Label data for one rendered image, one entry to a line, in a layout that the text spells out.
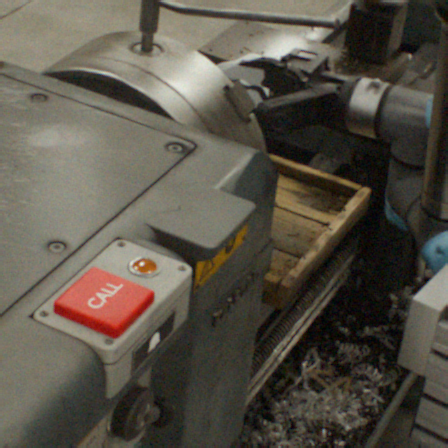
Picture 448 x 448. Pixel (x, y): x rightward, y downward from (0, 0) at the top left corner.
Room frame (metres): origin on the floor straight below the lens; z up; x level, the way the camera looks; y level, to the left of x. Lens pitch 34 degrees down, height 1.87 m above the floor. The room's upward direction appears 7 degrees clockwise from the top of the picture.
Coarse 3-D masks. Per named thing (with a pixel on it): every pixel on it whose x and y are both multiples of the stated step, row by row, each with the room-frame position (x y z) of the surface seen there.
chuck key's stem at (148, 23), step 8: (144, 0) 1.27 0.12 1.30; (152, 0) 1.27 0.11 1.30; (144, 8) 1.27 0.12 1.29; (152, 8) 1.27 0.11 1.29; (144, 16) 1.27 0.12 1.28; (152, 16) 1.27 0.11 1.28; (144, 24) 1.27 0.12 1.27; (152, 24) 1.27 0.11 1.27; (144, 32) 1.27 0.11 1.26; (152, 32) 1.27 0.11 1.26; (144, 40) 1.28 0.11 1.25; (152, 40) 1.28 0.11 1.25; (144, 48) 1.28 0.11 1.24; (152, 48) 1.28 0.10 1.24
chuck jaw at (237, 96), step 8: (224, 88) 1.27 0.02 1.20; (232, 88) 1.29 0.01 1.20; (240, 88) 1.32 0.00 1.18; (224, 96) 1.26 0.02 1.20; (232, 96) 1.27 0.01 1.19; (240, 96) 1.31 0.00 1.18; (248, 96) 1.32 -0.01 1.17; (232, 104) 1.26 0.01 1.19; (240, 104) 1.27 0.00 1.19; (248, 104) 1.31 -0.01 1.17; (240, 112) 1.26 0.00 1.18; (248, 112) 1.28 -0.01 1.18
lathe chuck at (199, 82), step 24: (96, 48) 1.29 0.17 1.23; (120, 48) 1.28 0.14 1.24; (168, 48) 1.29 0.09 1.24; (168, 72) 1.24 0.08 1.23; (192, 72) 1.26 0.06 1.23; (216, 72) 1.28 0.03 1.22; (192, 96) 1.22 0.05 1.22; (216, 96) 1.25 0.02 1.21; (216, 120) 1.21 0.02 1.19; (240, 120) 1.25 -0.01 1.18; (264, 144) 1.26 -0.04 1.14
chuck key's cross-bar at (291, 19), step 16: (160, 0) 1.27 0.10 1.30; (192, 16) 1.25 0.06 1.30; (208, 16) 1.24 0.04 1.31; (224, 16) 1.23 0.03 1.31; (240, 16) 1.22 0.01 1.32; (256, 16) 1.21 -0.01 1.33; (272, 16) 1.20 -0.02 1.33; (288, 16) 1.19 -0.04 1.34; (304, 16) 1.18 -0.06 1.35; (320, 16) 1.18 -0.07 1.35
